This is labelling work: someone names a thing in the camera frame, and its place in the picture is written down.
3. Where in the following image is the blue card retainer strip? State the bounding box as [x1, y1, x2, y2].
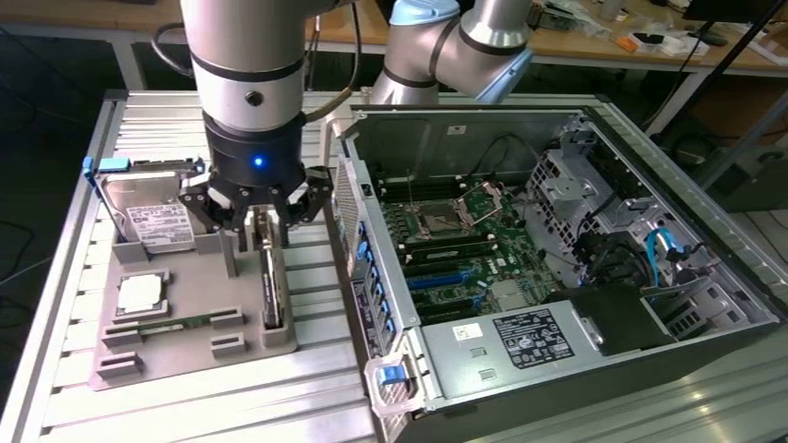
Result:
[355, 221, 399, 345]

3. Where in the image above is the blue disk carrier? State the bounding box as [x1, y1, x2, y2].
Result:
[83, 155, 208, 244]

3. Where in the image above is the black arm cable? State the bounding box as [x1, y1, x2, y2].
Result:
[304, 0, 365, 124]

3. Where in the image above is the black RAM stick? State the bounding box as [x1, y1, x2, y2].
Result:
[403, 245, 497, 265]

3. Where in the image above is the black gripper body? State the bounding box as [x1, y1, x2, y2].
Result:
[201, 110, 309, 202]

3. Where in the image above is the graphics card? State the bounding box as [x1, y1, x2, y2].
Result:
[253, 205, 292, 331]

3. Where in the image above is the wooden desk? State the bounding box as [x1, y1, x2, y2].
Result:
[525, 0, 788, 135]
[0, 0, 395, 91]

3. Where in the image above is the green RAM stick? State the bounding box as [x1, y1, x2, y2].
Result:
[137, 314, 215, 332]

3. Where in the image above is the black looped cable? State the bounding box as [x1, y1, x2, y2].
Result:
[151, 21, 199, 78]

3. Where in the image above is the black plastic shroud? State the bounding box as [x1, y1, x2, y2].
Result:
[540, 284, 679, 357]

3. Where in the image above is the grey power supply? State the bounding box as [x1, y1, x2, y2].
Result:
[420, 302, 611, 402]

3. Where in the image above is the metal disk bay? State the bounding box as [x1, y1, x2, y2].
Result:
[525, 147, 620, 241]

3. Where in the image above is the black slanted pole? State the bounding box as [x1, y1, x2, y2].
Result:
[643, 0, 780, 130]

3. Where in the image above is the blue case latch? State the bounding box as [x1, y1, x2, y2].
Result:
[375, 364, 412, 385]

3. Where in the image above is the green motherboard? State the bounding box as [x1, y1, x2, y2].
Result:
[376, 177, 577, 324]

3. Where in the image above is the silver CPU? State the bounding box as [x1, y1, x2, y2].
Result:
[116, 275, 168, 315]

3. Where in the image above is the metal socket cover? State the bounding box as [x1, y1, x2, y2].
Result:
[459, 182, 516, 227]

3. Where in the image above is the CPU socket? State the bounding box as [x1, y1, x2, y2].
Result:
[416, 202, 475, 241]

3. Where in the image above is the grey cabinet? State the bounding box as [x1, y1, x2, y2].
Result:
[699, 145, 788, 213]

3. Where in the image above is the silver chipset heatsink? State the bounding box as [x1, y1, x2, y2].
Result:
[491, 281, 528, 311]

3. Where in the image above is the grey parts rack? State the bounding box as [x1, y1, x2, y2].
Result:
[88, 207, 300, 392]

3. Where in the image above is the blue expansion slot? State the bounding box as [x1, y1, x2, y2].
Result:
[405, 270, 468, 291]

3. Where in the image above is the blue disk wire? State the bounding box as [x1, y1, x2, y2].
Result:
[644, 228, 685, 291]

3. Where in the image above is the silver hard disk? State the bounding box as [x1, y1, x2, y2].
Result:
[101, 171, 207, 255]

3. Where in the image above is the open PC case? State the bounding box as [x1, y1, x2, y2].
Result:
[319, 103, 788, 443]

